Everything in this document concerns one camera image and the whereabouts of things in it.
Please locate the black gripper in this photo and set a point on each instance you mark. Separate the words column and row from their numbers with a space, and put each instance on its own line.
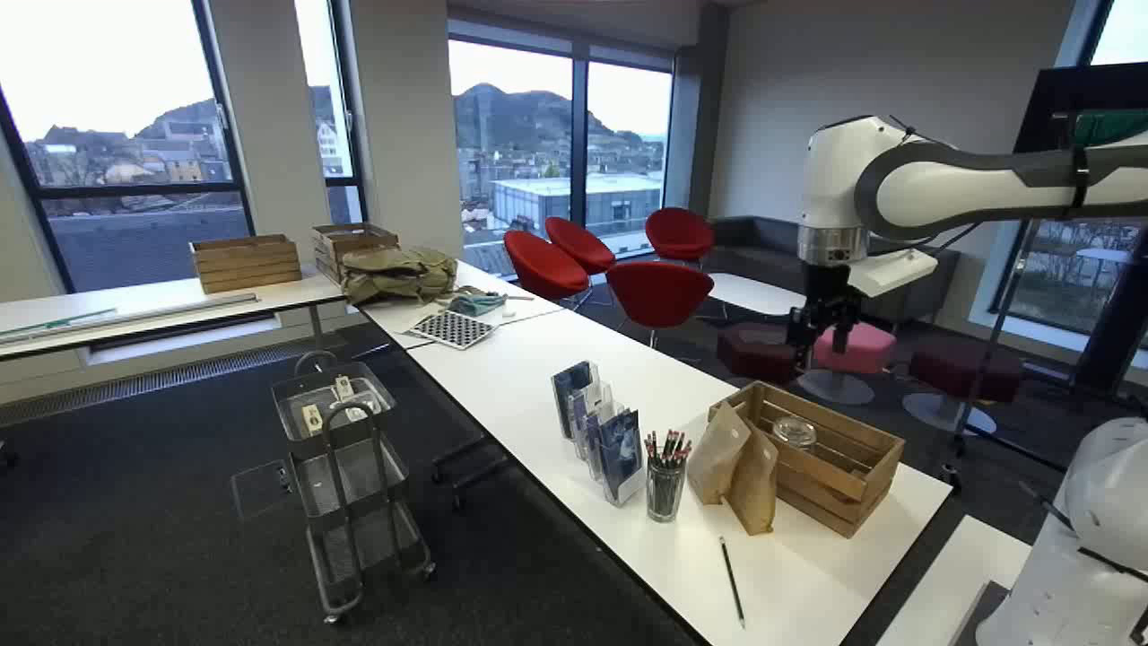
column 829, row 293

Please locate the dark green pencil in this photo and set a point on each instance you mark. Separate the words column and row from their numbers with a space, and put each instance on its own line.
column 734, row 582

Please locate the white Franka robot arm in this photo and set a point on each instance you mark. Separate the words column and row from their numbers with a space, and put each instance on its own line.
column 954, row 184

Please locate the pencil with red eraser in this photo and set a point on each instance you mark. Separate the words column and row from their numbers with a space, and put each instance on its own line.
column 685, row 449
column 650, row 449
column 675, row 449

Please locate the black mesh pencil holder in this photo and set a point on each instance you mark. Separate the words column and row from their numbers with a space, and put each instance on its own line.
column 666, row 493

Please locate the pink round ottoman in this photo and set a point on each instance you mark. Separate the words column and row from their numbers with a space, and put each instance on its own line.
column 868, row 349

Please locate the maroon round ottoman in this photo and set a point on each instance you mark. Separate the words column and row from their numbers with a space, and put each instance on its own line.
column 754, row 354
column 964, row 372

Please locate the white coffee table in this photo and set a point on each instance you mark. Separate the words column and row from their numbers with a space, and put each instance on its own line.
column 754, row 293

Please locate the dark grey sofa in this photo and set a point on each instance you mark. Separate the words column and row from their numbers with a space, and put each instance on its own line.
column 754, row 244

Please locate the wooden slat crate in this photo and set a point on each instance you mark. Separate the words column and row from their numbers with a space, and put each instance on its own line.
column 837, row 470

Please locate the brown paper bag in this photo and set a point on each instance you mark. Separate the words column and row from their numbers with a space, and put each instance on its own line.
column 714, row 454
column 754, row 485

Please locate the red lounge chair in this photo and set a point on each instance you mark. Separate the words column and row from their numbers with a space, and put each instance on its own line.
column 541, row 266
column 659, row 293
column 681, row 236
column 583, row 241

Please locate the blue patterned box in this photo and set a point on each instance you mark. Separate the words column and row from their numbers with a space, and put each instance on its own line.
column 617, row 454

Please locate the white printed brochure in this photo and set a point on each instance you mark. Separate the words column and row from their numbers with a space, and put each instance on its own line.
column 595, row 415

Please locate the black monitor stand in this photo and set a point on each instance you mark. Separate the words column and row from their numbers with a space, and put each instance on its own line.
column 1116, row 323

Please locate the black monitor screen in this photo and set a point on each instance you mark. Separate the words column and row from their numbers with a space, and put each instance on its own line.
column 1060, row 103

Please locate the teal fabric item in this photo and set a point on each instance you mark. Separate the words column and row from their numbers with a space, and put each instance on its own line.
column 474, row 302

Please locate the weathered wooden box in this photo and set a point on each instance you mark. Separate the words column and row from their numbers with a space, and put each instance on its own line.
column 354, row 238

